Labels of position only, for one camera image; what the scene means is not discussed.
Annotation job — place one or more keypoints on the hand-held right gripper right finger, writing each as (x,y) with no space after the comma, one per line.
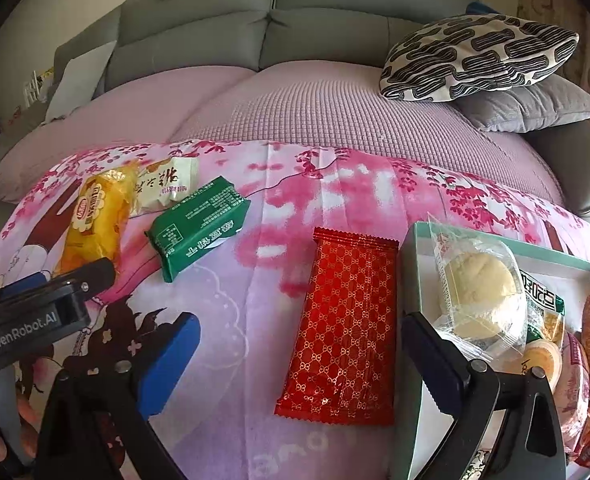
(435,360)

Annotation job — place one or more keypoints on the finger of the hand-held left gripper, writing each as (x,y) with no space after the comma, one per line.
(87,280)
(20,287)

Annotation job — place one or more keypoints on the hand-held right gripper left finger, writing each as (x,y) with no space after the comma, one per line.
(170,360)

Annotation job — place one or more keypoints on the yellow cake packet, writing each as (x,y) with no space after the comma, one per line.
(95,215)

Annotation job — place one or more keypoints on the teal rimmed white tray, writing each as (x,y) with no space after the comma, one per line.
(409,280)

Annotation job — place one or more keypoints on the red gold patterned packet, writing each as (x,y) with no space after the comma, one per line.
(340,330)

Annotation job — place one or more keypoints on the clear round bun packet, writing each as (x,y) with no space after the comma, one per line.
(480,290)

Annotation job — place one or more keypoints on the pale yellow jelly cup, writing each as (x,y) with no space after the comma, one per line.
(542,360)

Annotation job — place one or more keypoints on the green biscuit packet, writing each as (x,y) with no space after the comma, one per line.
(195,225)

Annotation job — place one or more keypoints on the white pastry packet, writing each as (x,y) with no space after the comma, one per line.
(162,185)

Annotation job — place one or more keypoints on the pink printed blanket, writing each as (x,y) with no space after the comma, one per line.
(255,270)

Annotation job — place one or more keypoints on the green and white printed packet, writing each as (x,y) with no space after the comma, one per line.
(542,290)

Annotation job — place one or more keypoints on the pink snack packet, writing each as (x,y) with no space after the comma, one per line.
(575,385)

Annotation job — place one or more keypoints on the white and yellow booklets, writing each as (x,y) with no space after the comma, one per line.
(37,87)

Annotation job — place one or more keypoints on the light grey cushion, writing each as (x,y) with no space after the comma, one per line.
(80,80)

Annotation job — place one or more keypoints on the grey pillow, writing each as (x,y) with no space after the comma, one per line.
(525,107)

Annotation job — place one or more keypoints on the pink quilted sofa cover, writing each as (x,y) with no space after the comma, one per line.
(325,110)

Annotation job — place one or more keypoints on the black and white patterned pillow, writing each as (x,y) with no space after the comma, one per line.
(475,55)

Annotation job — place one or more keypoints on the grey sofa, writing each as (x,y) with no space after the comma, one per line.
(325,0)

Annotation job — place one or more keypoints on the beige patterned curtain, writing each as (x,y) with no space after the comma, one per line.
(545,0)

